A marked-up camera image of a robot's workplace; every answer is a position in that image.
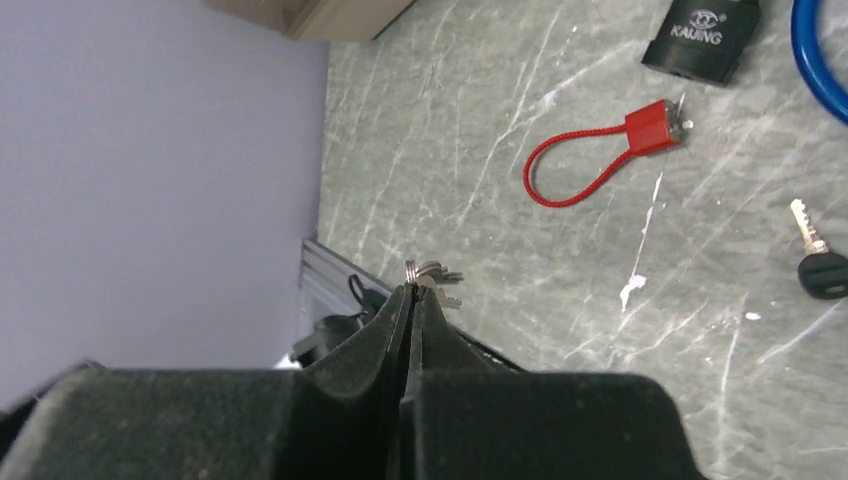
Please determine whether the black headed key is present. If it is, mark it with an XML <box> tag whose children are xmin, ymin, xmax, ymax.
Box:
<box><xmin>789</xmin><ymin>198</ymin><xmax>847</xmax><ymax>300</ymax></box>

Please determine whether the red cable lock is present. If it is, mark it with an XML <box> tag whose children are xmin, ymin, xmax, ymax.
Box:
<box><xmin>522</xmin><ymin>93</ymin><xmax>694</xmax><ymax>209</ymax></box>

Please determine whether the silver key bunch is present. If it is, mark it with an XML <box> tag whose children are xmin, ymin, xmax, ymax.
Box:
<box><xmin>405</xmin><ymin>260</ymin><xmax>464</xmax><ymax>310</ymax></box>

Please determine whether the blue cable lock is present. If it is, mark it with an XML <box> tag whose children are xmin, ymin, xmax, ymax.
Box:
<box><xmin>790</xmin><ymin>0</ymin><xmax>847</xmax><ymax>125</ymax></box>

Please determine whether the black padlock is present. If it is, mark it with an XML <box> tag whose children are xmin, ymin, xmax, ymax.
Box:
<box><xmin>641</xmin><ymin>0</ymin><xmax>762</xmax><ymax>87</ymax></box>

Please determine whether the brown translucent tool box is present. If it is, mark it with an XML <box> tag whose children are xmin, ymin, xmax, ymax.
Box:
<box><xmin>204</xmin><ymin>0</ymin><xmax>413</xmax><ymax>43</ymax></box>

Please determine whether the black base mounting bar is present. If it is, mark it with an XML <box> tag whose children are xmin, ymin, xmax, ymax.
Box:
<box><xmin>286</xmin><ymin>274</ymin><xmax>523</xmax><ymax>372</ymax></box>

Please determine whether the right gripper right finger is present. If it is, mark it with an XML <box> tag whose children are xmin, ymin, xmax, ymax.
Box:
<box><xmin>397</xmin><ymin>286</ymin><xmax>701</xmax><ymax>479</ymax></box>

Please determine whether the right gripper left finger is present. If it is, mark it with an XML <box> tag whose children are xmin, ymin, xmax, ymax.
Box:
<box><xmin>1</xmin><ymin>284</ymin><xmax>414</xmax><ymax>479</ymax></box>

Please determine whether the aluminium frame rail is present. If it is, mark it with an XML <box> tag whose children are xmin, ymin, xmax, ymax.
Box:
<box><xmin>298</xmin><ymin>238</ymin><xmax>392</xmax><ymax>337</ymax></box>

